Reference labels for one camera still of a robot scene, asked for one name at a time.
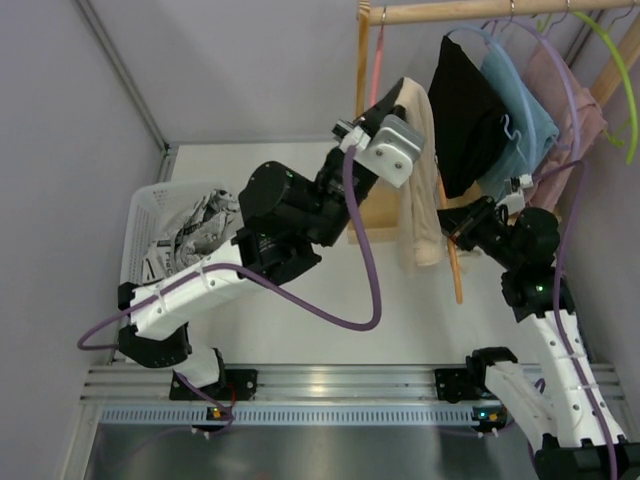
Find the green plastic hanger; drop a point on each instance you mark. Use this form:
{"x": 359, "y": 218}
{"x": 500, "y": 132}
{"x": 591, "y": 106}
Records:
{"x": 616, "y": 73}

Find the grey slotted cable duct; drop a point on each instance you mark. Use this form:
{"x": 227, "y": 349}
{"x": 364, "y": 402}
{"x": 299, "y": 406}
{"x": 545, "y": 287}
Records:
{"x": 446, "y": 415}

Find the beige trousers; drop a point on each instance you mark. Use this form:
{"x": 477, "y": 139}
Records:
{"x": 420, "y": 240}

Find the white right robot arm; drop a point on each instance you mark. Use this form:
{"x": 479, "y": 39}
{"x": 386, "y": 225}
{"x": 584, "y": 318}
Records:
{"x": 567, "y": 422}

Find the pink plastic hanger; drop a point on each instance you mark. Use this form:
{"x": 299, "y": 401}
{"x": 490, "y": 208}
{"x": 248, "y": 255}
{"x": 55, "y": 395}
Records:
{"x": 376, "y": 72}

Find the orange plastic hanger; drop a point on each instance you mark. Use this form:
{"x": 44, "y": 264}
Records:
{"x": 452, "y": 254}

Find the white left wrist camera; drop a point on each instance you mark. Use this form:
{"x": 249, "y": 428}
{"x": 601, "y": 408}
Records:
{"x": 390, "y": 153}

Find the light blue plastic hanger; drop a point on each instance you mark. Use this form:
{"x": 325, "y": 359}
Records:
{"x": 515, "y": 80}

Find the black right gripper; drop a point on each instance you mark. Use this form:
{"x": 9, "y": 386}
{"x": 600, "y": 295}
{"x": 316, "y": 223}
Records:
{"x": 470, "y": 223}

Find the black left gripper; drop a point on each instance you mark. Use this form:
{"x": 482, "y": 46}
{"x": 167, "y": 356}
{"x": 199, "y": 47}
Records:
{"x": 382, "y": 111}

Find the aluminium mounting rail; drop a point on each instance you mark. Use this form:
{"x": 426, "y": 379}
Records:
{"x": 286, "y": 384}

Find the black white printed trousers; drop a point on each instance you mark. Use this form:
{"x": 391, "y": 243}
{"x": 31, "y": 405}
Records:
{"x": 190, "y": 235}

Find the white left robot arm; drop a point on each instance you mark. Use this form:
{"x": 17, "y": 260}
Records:
{"x": 286, "y": 217}

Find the wooden clothes rack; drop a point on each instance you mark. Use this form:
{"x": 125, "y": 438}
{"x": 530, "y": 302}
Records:
{"x": 380, "y": 209}

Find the white plastic laundry basket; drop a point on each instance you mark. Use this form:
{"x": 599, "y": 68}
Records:
{"x": 151, "y": 210}

